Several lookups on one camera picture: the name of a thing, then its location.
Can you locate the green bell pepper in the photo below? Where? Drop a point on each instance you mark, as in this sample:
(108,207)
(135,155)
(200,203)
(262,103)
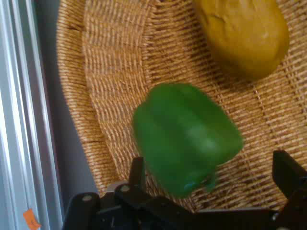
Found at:
(182,139)

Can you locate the yellow orange mango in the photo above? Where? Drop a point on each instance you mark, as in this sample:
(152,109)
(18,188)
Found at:
(244,36)

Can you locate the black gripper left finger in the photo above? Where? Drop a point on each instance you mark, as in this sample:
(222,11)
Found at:
(137,172)

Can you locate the woven wicker basket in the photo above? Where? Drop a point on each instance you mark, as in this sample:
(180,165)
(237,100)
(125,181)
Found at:
(120,83)

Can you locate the small orange sticker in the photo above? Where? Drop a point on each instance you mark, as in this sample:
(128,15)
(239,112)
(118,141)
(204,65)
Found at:
(31,219)

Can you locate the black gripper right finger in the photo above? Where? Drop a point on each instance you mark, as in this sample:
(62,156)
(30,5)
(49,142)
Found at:
(287,172)

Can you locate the aluminium frame rail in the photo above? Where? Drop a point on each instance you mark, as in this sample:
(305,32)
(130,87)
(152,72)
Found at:
(21,107)

